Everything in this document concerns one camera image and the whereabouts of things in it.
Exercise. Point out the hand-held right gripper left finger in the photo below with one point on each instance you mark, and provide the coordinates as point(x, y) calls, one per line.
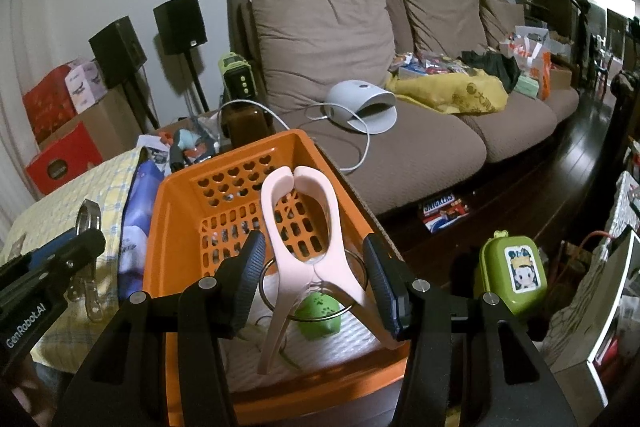
point(250, 277)

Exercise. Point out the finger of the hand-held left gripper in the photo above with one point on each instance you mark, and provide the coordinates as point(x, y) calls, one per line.
point(80, 252)
point(50, 249)

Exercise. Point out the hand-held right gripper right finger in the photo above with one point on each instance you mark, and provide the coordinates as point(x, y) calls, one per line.
point(382, 282)

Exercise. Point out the pink large clip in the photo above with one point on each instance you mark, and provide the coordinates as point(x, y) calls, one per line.
point(271, 212)

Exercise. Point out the green paw-print egg toy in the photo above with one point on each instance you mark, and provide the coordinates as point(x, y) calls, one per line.
point(320, 317)

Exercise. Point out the white foam net sheet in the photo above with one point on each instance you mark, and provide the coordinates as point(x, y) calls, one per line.
point(340, 357)

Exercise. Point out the orange plastic basket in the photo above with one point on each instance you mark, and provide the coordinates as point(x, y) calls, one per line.
point(170, 227)

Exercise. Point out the purple plastic package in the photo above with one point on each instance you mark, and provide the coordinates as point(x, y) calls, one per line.
point(135, 217)

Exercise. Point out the yellow checked tablecloth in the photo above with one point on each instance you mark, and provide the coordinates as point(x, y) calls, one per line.
point(110, 177)

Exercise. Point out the red box with oval label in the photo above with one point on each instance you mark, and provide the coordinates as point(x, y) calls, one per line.
point(65, 162)

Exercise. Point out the red blue candy box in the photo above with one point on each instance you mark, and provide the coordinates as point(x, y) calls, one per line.
point(445, 212)

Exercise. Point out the green cartoon lunch box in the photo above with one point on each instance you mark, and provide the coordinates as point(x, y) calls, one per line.
point(500, 287)

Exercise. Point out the brown cardboard box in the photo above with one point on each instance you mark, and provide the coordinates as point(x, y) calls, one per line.
point(115, 127)

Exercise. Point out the brown sofa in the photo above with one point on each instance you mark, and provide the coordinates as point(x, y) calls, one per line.
point(425, 152)

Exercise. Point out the large red gift box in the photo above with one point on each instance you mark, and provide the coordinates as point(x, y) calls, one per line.
point(47, 107)

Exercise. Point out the pile of mixed clutter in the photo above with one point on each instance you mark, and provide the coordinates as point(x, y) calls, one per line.
point(180, 144)

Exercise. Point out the small white pink box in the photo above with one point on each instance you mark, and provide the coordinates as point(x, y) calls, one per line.
point(87, 87)

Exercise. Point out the white dome lamp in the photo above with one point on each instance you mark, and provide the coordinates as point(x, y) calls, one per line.
point(360, 99)

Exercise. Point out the yellow bag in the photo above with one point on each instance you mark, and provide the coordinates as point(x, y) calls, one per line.
point(450, 94)

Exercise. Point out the green black portable device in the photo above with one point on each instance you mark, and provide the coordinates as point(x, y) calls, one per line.
point(237, 77)

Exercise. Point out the black speaker on stand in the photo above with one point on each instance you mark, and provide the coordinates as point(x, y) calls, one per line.
point(180, 24)
point(117, 52)

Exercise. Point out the white framed board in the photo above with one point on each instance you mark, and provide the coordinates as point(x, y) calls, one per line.
point(585, 317)

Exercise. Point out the pile of snack packets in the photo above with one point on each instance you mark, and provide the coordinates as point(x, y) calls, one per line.
point(430, 64)

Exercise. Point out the black cloth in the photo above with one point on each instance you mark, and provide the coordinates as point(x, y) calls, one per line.
point(492, 67)

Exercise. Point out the small pale green box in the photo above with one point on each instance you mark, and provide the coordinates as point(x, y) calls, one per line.
point(527, 87)

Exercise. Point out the brown sofa cushion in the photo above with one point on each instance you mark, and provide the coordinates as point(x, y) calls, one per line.
point(445, 22)
point(320, 42)
point(500, 22)

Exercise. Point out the pile of paper gift bags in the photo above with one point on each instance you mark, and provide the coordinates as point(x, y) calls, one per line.
point(627, 202)

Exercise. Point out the white orange paper bag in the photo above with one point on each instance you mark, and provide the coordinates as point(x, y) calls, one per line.
point(527, 52)

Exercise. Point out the dark wooden cabinet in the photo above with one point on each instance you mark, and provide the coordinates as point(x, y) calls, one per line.
point(550, 12)

